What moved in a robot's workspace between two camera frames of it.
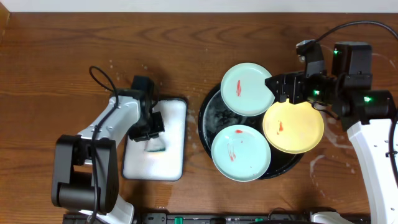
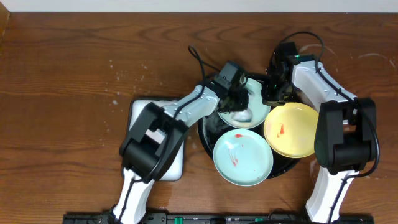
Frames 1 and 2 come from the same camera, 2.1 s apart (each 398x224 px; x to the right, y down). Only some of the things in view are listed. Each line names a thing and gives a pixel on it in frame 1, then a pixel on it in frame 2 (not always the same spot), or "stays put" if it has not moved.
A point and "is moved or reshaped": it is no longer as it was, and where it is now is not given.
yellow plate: x=293 y=128 stays put
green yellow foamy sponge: x=154 y=145 is moved or reshaped
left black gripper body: x=149 y=131 -> x=237 y=101
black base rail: x=165 y=218 stays put
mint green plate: x=244 y=90 is moved or reshaped
